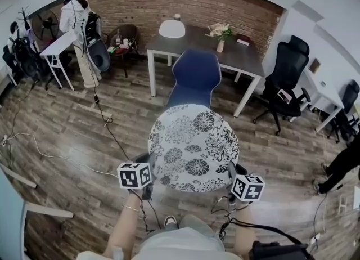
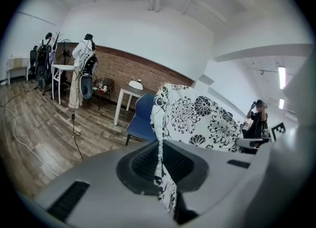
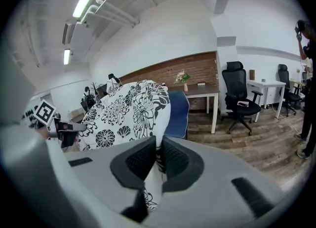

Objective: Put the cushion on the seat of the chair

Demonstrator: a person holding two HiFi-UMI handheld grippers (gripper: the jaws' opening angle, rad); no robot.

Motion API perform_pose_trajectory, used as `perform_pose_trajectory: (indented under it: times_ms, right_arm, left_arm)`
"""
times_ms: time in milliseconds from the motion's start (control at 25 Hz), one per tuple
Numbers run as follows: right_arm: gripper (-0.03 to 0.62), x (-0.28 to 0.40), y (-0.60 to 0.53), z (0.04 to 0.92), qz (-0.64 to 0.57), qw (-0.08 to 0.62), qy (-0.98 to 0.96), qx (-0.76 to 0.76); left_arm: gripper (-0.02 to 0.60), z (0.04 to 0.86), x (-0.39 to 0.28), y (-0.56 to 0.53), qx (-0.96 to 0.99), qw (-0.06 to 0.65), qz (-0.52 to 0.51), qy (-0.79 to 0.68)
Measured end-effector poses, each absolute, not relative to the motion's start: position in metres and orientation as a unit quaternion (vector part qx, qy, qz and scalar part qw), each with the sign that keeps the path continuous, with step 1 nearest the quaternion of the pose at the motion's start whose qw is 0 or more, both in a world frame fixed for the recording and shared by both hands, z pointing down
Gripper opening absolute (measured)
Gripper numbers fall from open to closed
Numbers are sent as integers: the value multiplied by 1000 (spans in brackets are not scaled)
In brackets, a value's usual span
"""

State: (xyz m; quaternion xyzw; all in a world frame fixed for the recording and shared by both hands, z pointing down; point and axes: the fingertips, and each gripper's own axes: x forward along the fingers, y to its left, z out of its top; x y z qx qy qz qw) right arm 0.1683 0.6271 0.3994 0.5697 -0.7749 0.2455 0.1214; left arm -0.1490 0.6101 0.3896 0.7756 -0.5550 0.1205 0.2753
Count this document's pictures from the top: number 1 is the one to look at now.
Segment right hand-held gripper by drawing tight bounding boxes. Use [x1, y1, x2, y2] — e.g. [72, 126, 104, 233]
[228, 162, 266, 206]

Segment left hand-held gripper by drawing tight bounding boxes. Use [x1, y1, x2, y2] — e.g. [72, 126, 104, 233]
[117, 153, 158, 201]

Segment floral white round cushion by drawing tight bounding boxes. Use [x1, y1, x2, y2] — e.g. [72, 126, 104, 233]
[148, 104, 240, 193]

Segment blue fabric chair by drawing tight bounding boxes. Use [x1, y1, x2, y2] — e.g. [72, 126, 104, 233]
[166, 49, 223, 113]

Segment person's right forearm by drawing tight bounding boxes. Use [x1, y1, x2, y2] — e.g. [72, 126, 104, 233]
[232, 205, 258, 260]

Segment person's left forearm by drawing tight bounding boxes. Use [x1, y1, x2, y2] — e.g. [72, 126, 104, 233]
[102, 189, 142, 257]

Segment black office chair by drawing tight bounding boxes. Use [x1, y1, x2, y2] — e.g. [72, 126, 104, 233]
[327, 79, 360, 144]
[252, 35, 313, 136]

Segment dark wicker chair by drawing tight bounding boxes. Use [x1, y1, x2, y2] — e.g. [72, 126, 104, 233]
[106, 24, 140, 78]

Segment person's jeans legs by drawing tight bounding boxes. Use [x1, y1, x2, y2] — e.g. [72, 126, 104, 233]
[161, 214, 219, 239]

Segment person's light shirt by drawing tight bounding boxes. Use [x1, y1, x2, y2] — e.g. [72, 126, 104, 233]
[77, 226, 226, 260]

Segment pink phone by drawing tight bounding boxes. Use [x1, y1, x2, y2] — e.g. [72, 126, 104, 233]
[277, 89, 294, 105]

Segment white desk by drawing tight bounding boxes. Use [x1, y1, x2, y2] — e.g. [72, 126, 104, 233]
[302, 55, 345, 132]

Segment red and green packets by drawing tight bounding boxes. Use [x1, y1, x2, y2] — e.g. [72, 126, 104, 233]
[107, 45, 125, 56]

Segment grey baby seat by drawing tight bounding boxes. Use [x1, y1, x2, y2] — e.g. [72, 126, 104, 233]
[83, 12, 111, 71]

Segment white shelf unit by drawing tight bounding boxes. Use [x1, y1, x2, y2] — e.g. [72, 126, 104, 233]
[338, 185, 360, 217]

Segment dark table with white legs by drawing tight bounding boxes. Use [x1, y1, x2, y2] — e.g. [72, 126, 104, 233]
[146, 24, 267, 118]

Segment pale flower bouquet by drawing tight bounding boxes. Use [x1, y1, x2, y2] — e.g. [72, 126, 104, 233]
[206, 23, 235, 43]

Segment white side table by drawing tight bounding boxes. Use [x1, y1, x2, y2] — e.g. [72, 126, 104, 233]
[39, 29, 78, 91]

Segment black backpack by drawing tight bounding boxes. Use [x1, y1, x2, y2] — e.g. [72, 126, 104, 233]
[13, 37, 43, 82]

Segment black standing fan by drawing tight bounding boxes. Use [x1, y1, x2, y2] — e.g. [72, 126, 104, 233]
[31, 9, 60, 42]

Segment black coat rack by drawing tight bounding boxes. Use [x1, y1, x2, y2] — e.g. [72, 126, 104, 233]
[17, 6, 32, 30]

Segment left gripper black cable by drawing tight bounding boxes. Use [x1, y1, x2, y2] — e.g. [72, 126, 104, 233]
[129, 190, 163, 235]

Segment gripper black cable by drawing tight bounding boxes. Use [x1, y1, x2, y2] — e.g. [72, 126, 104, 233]
[210, 195, 240, 240]
[129, 190, 163, 235]

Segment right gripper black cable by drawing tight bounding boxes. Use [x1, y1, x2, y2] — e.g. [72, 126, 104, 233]
[210, 195, 240, 240]

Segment black floor cable with adapter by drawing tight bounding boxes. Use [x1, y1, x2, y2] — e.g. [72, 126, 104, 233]
[92, 83, 134, 163]

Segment black cable with white plug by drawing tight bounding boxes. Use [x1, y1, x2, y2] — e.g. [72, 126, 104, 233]
[309, 191, 329, 245]

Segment white metal frame table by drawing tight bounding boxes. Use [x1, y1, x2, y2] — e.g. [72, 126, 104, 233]
[0, 163, 75, 260]

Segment white floor cable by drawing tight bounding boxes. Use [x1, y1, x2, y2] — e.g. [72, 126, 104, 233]
[2, 132, 119, 176]

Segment wooden picture frame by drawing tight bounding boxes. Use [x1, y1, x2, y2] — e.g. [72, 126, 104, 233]
[308, 57, 322, 74]

